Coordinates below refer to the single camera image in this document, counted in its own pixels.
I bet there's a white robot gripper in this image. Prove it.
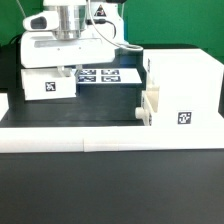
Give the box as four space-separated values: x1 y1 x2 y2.
20 32 115 77

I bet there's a white drawer box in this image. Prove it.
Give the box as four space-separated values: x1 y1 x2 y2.
134 71 160 127
21 68 76 100

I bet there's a white front drawer box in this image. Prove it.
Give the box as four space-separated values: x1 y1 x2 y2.
134 71 160 127

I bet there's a white drawer cabinet frame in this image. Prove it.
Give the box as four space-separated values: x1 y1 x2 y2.
143 49 224 127

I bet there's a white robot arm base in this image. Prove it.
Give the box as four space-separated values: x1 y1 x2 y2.
23 0 143 51

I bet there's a white fiducial marker sheet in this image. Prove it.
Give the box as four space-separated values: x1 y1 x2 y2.
77 68 141 84

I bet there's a white U-shaped fence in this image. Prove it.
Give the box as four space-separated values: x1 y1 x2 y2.
0 91 224 154

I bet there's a black cable bundle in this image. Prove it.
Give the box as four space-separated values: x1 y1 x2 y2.
8 34 23 46

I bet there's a thin white cable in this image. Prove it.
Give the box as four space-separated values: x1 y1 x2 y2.
14 0 28 19

